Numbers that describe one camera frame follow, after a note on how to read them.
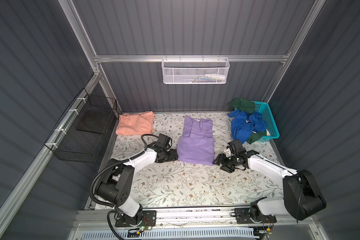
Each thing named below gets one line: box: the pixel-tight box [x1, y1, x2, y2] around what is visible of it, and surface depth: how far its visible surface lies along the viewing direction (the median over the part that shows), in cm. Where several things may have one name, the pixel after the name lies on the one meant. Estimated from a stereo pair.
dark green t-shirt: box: [228, 97, 256, 114], surface depth 117 cm
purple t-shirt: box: [177, 115, 215, 166], surface depth 103 cm
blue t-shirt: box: [228, 110, 267, 145], surface depth 103 cm
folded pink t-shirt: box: [115, 111, 155, 136], surface depth 113 cm
